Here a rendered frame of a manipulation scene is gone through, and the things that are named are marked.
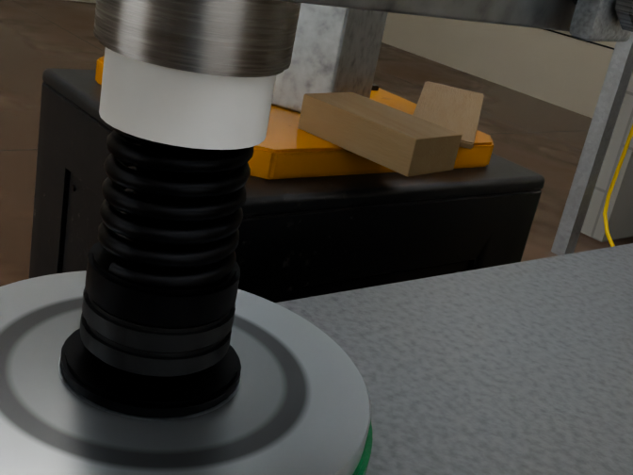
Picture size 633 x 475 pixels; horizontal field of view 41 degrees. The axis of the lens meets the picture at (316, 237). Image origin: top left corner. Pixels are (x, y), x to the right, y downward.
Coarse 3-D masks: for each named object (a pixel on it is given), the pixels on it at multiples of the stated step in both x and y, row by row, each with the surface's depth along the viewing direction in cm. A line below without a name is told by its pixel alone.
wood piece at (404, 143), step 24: (312, 96) 116; (336, 96) 119; (360, 96) 122; (312, 120) 116; (336, 120) 113; (360, 120) 110; (384, 120) 111; (408, 120) 113; (336, 144) 114; (360, 144) 111; (384, 144) 108; (408, 144) 106; (432, 144) 108; (456, 144) 112; (408, 168) 106; (432, 168) 110
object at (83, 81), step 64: (64, 128) 135; (64, 192) 138; (256, 192) 103; (320, 192) 108; (384, 192) 114; (448, 192) 122; (512, 192) 132; (64, 256) 142; (256, 256) 105; (320, 256) 111; (384, 256) 119; (448, 256) 128; (512, 256) 139
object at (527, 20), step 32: (288, 0) 29; (320, 0) 30; (352, 0) 32; (384, 0) 33; (416, 0) 34; (448, 0) 36; (480, 0) 38; (512, 0) 40; (544, 0) 42; (576, 0) 44
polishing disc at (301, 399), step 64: (0, 320) 42; (64, 320) 43; (256, 320) 47; (0, 384) 37; (64, 384) 38; (256, 384) 41; (320, 384) 42; (0, 448) 33; (64, 448) 34; (128, 448) 35; (192, 448) 36; (256, 448) 36; (320, 448) 37
